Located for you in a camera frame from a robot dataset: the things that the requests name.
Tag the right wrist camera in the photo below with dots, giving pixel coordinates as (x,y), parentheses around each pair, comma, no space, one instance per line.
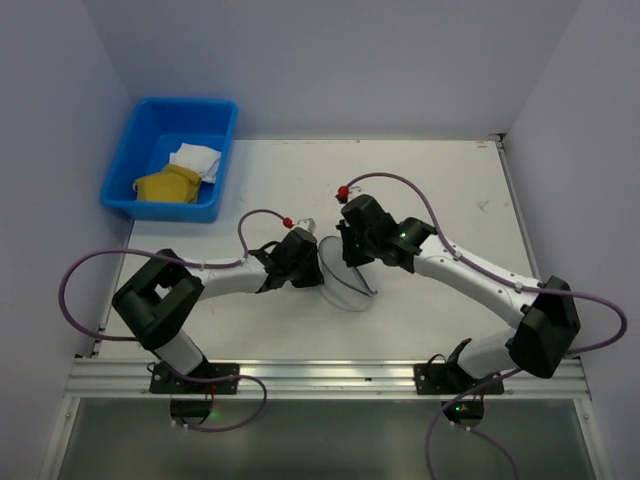
(346,193)

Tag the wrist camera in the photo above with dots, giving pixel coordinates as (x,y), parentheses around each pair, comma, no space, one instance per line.
(346,193)
(307,224)

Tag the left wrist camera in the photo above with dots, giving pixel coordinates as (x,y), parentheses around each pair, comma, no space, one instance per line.
(307,224)

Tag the aluminium mounting rail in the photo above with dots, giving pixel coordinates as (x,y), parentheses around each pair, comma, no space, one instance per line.
(313,380)

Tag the white cloth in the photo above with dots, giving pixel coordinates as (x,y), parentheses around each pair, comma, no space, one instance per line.
(199,159)

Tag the blue plastic bin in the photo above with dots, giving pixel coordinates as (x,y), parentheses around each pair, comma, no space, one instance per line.
(157,128)

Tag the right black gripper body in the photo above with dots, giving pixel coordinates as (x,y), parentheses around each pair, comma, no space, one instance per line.
(348,245)

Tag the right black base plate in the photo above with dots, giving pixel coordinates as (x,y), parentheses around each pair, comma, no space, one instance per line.
(433,378)

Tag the white mesh laundry bag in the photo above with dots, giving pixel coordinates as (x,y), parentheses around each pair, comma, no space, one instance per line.
(347,288)

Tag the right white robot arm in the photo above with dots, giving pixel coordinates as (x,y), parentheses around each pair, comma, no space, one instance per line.
(541,318)

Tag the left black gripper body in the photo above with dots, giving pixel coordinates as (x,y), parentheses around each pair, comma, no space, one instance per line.
(310,263)

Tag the yellow bra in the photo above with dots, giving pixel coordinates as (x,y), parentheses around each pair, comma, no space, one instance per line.
(174,184)

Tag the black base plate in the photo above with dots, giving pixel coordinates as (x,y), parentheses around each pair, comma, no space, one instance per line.
(433,378)
(206,379)

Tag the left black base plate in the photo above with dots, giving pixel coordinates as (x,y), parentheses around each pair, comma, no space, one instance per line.
(206,379)

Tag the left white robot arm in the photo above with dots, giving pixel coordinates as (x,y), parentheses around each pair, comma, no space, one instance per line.
(157,300)

